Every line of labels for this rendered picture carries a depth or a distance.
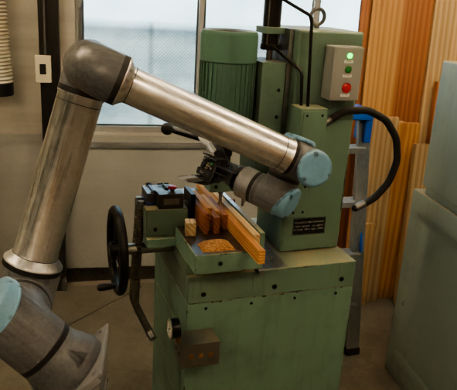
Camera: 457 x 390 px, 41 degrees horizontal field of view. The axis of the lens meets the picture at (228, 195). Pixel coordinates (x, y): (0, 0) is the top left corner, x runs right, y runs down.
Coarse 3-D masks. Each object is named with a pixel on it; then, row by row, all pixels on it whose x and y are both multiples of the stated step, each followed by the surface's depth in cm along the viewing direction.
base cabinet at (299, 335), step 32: (160, 256) 217; (160, 288) 219; (352, 288) 204; (160, 320) 221; (192, 320) 188; (224, 320) 192; (256, 320) 196; (288, 320) 200; (320, 320) 204; (160, 352) 223; (224, 352) 196; (256, 352) 200; (288, 352) 204; (320, 352) 209; (160, 384) 227; (192, 384) 195; (224, 384) 200; (256, 384) 204; (288, 384) 209; (320, 384) 213
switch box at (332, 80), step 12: (336, 48) 180; (348, 48) 181; (360, 48) 182; (336, 60) 181; (360, 60) 183; (324, 72) 186; (336, 72) 182; (360, 72) 185; (324, 84) 187; (336, 84) 183; (324, 96) 187; (336, 96) 185
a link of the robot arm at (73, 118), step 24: (72, 96) 143; (72, 120) 144; (96, 120) 149; (48, 144) 146; (72, 144) 146; (48, 168) 147; (72, 168) 148; (48, 192) 147; (72, 192) 151; (24, 216) 151; (48, 216) 149; (24, 240) 150; (48, 240) 150; (24, 264) 150; (48, 264) 152; (48, 288) 153
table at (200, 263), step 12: (180, 228) 192; (144, 240) 194; (156, 240) 191; (168, 240) 192; (180, 240) 189; (192, 240) 184; (204, 240) 185; (228, 240) 186; (192, 252) 177; (216, 252) 176; (228, 252) 177; (240, 252) 178; (192, 264) 177; (204, 264) 175; (216, 264) 176; (228, 264) 178; (240, 264) 179; (252, 264) 180
